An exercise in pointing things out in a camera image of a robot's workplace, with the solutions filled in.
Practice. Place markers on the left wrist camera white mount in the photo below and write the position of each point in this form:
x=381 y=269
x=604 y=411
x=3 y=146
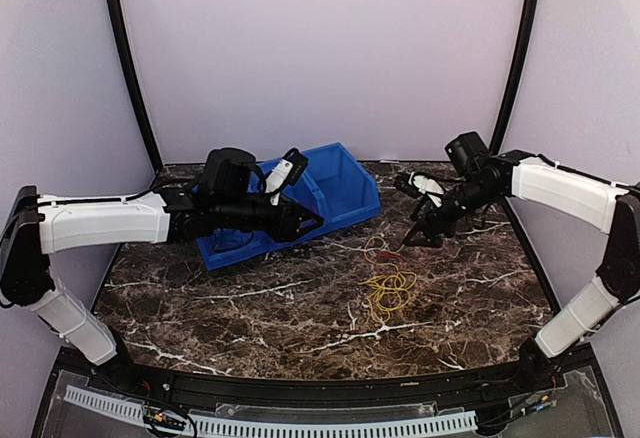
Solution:
x=286 y=173

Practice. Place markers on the blue three-compartment plastic bin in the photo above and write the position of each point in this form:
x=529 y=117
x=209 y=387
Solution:
x=334 y=185

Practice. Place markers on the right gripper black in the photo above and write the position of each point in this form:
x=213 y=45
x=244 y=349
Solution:
x=434 y=215

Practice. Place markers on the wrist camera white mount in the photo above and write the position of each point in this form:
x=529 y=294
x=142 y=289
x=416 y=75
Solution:
x=286 y=173
x=418 y=186

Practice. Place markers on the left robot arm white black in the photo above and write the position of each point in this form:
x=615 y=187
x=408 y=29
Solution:
x=230 y=193

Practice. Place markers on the black frame post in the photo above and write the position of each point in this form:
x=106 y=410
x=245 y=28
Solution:
x=523 y=37
x=128 y=69

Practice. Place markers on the black curved front rail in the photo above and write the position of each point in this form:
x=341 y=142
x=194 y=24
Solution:
x=483 y=387

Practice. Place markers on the right black frame post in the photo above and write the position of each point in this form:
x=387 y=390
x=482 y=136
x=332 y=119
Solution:
x=523 y=37

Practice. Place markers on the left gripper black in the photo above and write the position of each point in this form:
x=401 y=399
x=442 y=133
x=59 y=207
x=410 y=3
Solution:
x=289 y=217

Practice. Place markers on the white slotted cable duct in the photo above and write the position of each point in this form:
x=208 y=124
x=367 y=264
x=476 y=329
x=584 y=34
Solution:
x=269 y=423

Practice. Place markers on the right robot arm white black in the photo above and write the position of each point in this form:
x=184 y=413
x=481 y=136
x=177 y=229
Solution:
x=485 y=177

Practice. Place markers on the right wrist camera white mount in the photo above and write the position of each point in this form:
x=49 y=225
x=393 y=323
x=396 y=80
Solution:
x=418 y=186

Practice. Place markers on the left black frame post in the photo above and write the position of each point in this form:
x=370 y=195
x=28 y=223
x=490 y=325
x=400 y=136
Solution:
x=128 y=69

